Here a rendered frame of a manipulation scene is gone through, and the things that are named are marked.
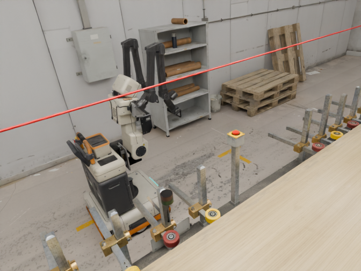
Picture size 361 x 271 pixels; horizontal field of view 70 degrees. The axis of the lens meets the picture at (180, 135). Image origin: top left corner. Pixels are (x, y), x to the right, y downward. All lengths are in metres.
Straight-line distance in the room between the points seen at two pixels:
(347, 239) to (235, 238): 0.50
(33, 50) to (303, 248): 3.26
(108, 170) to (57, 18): 2.10
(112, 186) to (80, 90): 1.86
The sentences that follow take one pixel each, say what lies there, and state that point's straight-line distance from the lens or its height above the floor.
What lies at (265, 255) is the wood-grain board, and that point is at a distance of 1.30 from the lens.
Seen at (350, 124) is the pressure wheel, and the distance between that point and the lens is 2.47.
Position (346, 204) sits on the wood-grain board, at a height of 0.90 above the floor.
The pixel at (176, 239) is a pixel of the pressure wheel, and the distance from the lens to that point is 1.33.
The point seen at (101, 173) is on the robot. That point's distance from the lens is 2.10.
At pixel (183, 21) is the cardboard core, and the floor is 1.59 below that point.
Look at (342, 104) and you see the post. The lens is 2.51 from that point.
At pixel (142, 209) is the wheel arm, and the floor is 0.86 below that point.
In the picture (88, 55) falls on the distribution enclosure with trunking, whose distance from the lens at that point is 3.47.
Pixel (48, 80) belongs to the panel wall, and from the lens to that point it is 3.64.
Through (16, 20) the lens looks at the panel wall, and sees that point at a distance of 3.54.
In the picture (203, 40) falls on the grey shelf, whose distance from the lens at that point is 4.18.
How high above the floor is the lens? 1.93
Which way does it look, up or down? 29 degrees down
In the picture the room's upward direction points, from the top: 6 degrees counter-clockwise
